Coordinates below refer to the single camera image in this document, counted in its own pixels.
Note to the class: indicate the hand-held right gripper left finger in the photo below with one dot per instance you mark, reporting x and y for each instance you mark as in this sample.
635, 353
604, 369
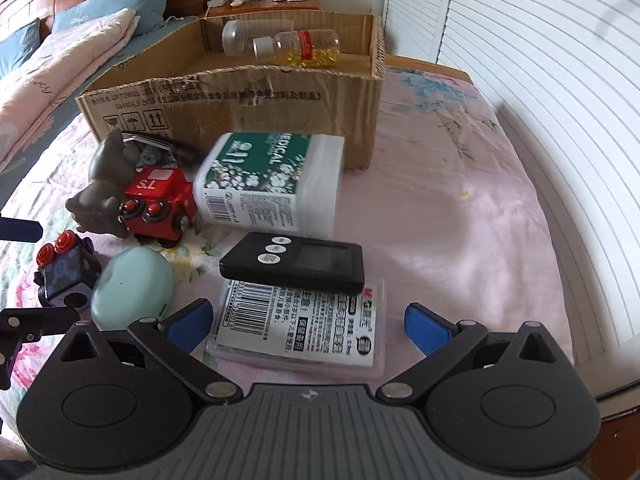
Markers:
192, 322

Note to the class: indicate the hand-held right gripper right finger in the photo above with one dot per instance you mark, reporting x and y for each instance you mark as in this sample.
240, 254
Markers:
425, 327

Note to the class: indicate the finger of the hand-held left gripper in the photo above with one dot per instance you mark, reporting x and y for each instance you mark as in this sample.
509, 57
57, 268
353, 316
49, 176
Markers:
35, 322
20, 230

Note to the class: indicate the black toy train car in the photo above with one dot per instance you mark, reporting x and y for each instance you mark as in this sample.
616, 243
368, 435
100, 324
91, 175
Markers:
70, 270

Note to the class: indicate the clear plastic case with label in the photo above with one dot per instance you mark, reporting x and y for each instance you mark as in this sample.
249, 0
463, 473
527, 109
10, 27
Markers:
300, 330

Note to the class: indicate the black digital timer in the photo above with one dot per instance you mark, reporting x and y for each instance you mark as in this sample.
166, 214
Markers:
310, 265

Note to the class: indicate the red toy train car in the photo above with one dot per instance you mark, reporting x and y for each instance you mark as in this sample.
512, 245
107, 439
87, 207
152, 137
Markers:
160, 187

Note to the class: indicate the green-label cotton swab box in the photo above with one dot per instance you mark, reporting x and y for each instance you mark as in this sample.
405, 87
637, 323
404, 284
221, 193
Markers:
270, 185

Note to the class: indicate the brown cardboard box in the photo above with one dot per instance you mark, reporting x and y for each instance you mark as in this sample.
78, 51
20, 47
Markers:
300, 110

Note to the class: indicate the pale green egg-shaped case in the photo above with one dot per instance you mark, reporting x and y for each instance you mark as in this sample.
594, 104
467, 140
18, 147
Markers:
130, 285

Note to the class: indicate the grey elephant toy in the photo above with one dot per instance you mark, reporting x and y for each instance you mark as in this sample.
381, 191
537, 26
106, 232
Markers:
100, 180

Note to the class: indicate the pink quilt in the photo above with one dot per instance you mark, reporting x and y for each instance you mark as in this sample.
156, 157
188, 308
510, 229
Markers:
65, 70

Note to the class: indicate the small blue pillow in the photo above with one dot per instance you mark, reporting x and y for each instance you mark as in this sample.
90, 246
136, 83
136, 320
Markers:
17, 47

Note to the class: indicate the wide white louvred wardrobe door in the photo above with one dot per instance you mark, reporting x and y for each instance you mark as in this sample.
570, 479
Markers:
550, 110

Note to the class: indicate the empty clear plastic jar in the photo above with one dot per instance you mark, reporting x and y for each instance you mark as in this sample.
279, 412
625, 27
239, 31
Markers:
235, 37

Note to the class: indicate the clear jar of yellow capsules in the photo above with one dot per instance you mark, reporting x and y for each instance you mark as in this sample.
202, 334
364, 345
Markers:
300, 50

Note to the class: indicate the narrow white louvred wardrobe door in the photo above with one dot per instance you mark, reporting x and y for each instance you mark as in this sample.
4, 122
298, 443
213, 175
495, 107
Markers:
420, 5

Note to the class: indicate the wooden nightstand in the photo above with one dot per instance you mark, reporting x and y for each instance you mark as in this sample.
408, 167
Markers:
270, 5

